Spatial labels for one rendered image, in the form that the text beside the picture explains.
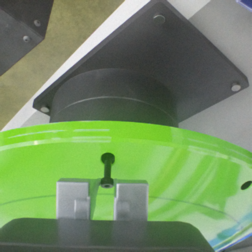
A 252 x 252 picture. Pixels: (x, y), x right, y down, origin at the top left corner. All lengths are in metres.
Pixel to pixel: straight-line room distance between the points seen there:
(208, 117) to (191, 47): 0.13
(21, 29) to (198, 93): 0.22
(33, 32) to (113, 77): 0.13
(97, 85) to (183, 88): 0.10
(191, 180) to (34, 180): 0.10
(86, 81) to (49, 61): 1.34
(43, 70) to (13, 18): 1.32
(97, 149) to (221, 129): 0.29
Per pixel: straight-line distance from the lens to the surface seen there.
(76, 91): 0.32
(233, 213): 0.25
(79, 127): 0.18
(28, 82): 1.81
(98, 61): 0.32
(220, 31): 0.32
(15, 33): 0.42
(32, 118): 0.43
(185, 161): 0.19
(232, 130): 0.46
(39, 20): 0.43
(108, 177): 0.18
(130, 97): 0.31
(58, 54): 1.62
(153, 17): 0.29
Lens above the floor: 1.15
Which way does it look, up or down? 34 degrees down
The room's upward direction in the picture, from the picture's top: 180 degrees counter-clockwise
